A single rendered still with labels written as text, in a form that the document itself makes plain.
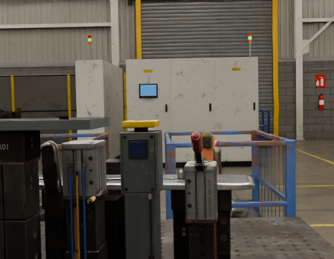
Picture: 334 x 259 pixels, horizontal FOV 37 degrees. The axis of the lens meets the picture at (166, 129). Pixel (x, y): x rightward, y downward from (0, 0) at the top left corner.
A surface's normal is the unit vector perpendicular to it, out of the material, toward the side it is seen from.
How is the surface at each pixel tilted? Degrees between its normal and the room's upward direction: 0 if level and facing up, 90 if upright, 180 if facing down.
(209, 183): 90
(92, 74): 90
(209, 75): 90
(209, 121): 90
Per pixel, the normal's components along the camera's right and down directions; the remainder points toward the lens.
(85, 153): -0.12, 0.05
